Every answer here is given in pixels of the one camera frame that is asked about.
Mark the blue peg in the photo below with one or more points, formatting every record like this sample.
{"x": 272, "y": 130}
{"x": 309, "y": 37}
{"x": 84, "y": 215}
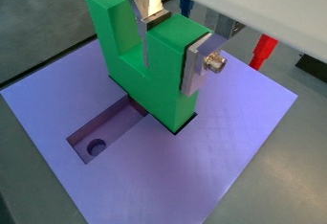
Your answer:
{"x": 185, "y": 7}

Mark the green U-shaped block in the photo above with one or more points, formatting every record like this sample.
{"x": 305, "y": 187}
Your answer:
{"x": 153, "y": 86}

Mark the black L-shaped fixture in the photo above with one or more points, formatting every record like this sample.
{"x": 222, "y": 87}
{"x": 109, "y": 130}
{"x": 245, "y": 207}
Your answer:
{"x": 313, "y": 67}

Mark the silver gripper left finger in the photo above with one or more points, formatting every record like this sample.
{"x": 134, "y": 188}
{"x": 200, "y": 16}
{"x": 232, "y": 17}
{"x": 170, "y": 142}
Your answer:
{"x": 149, "y": 15}

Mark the purple board with cross slot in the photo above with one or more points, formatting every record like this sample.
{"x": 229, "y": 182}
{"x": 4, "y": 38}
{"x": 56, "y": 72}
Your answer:
{"x": 153, "y": 177}

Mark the red peg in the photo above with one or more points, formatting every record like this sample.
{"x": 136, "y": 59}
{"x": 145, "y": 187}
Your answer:
{"x": 263, "y": 49}

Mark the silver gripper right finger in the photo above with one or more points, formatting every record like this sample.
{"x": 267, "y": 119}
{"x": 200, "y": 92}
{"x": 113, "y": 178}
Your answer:
{"x": 202, "y": 56}

